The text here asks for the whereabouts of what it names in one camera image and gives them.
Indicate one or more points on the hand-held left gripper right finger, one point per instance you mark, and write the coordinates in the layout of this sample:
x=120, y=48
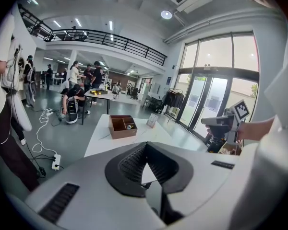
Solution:
x=201, y=176

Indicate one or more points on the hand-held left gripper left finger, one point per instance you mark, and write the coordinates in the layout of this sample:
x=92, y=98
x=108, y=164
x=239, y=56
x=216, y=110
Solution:
x=86, y=188

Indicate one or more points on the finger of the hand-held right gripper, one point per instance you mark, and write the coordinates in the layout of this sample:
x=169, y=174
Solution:
x=216, y=121

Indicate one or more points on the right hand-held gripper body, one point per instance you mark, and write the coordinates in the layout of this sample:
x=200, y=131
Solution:
x=241, y=111

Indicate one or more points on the brown wooden compartment tray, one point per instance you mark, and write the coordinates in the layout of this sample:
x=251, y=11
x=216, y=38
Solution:
x=121, y=133

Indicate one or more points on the person's right forearm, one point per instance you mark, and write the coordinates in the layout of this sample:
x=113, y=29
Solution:
x=256, y=128

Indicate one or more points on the brown cardboard box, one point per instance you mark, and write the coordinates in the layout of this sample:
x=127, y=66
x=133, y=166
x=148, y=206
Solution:
x=230, y=149

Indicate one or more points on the yellow tray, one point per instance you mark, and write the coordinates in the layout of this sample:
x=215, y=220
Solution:
x=95, y=92

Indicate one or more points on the black tray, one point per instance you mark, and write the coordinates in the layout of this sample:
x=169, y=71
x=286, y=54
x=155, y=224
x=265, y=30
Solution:
x=102, y=91

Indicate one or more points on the black yellow device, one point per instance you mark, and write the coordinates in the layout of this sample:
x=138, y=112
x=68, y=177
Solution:
x=216, y=145

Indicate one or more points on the black-framed glass doors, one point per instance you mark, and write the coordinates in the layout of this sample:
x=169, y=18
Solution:
x=216, y=90

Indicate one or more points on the person's white shirt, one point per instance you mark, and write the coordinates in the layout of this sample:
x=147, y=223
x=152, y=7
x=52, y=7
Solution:
x=278, y=104

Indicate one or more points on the rack of dark clothes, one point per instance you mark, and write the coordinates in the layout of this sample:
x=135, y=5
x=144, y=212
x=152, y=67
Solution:
x=174, y=99

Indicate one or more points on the small brown printed carton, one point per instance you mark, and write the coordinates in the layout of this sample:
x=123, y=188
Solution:
x=152, y=121

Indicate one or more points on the black office chair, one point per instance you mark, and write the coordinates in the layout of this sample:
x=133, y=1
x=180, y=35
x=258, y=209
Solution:
x=134, y=93

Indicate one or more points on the white table with black legs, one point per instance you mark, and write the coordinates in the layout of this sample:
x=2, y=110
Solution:
x=96, y=96

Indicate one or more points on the black metal railing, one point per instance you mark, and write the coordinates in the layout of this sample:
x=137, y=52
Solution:
x=127, y=44

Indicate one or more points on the round ceiling light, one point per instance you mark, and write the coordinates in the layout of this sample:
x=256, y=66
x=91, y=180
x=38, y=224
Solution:
x=166, y=14

